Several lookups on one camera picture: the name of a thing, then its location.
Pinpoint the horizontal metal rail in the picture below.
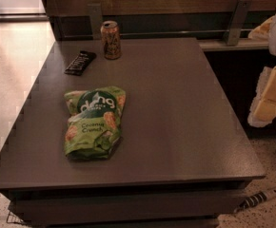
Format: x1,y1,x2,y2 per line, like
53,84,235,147
61,28,252,41

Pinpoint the metal rail bracket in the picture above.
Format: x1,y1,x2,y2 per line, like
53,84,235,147
88,3,103,40
224,0,252,47

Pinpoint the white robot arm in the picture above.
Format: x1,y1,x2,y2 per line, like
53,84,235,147
247,14,276,127

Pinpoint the striped black white cable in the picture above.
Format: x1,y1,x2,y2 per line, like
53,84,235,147
233,188,276,213

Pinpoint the left metal rail bracket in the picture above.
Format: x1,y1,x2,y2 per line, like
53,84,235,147
88,3,103,40

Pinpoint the orange drink can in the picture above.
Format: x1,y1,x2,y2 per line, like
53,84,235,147
100,21,122,60

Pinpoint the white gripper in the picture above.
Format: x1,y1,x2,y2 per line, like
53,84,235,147
246,15,276,128

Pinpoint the right metal rail bracket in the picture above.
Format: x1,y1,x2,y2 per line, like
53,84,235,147
224,0,252,47

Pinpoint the wire rack corner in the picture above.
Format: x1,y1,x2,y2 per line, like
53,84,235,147
6,212,25,225

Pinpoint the green rice chip bag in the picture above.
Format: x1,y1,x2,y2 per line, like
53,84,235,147
64,86,126,161

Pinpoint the black chocolate bar wrapper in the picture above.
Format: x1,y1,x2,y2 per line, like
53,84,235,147
64,50,96,76

